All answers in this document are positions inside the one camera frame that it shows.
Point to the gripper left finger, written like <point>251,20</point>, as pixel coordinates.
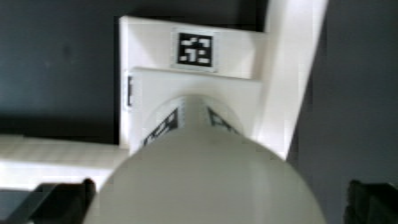
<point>52,205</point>

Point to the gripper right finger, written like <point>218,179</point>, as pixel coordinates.
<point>372,203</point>

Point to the white lamp bulb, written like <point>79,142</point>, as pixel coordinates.
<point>203,178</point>

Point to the white U-shaped fence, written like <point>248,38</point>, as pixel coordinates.
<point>42,160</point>

